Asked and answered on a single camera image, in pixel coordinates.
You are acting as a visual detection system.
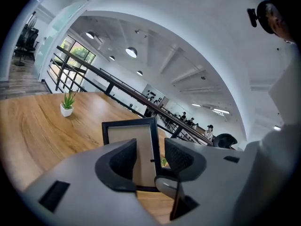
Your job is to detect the dark brown picture frame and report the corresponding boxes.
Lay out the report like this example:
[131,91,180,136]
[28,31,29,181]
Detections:
[101,116,163,193]

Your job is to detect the small green plant white pot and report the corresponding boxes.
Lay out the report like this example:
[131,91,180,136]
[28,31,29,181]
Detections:
[60,90,76,118]

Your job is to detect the black-framed window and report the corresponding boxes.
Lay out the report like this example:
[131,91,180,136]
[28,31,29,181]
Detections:
[53,35,96,93]

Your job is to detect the black head-worn camera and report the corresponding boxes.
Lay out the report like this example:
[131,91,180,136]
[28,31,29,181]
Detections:
[246,0,277,35]

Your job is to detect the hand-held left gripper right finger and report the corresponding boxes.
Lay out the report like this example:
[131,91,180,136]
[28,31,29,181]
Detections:
[154,137,247,226]

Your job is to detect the person's head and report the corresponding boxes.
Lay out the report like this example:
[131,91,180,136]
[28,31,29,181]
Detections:
[268,5,297,44]

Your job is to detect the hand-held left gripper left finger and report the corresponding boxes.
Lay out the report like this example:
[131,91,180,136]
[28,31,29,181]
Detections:
[21,137,165,226]

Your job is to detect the black office chair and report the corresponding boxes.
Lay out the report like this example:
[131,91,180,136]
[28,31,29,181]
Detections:
[14,27,40,61]
[213,133,238,150]

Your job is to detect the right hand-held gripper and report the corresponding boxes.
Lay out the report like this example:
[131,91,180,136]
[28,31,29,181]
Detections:
[228,53,301,226]

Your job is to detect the white wall board black items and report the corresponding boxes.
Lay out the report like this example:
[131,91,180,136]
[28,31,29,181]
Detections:
[142,83,165,105]

